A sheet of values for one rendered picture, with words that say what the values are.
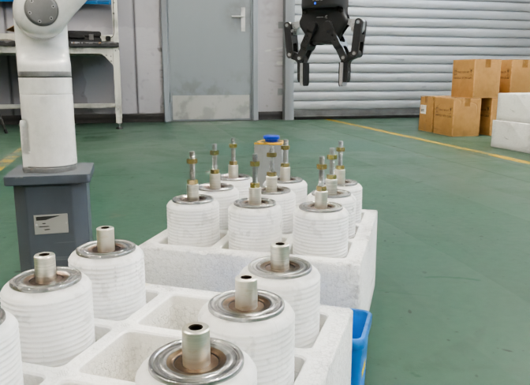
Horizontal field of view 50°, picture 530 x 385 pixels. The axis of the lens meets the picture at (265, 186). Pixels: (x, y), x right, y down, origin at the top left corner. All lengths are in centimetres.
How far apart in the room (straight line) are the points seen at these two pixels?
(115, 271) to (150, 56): 538
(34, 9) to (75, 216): 37
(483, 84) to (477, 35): 239
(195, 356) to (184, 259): 55
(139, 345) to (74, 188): 46
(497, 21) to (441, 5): 75
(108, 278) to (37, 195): 40
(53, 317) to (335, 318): 33
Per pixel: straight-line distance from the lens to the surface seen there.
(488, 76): 487
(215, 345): 49
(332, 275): 93
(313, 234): 95
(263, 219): 97
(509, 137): 402
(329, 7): 93
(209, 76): 611
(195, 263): 99
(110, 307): 75
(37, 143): 110
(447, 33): 699
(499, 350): 112
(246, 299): 56
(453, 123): 473
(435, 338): 113
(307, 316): 66
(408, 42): 675
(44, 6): 108
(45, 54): 113
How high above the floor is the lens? 47
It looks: 11 degrees down
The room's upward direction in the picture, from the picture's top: straight up
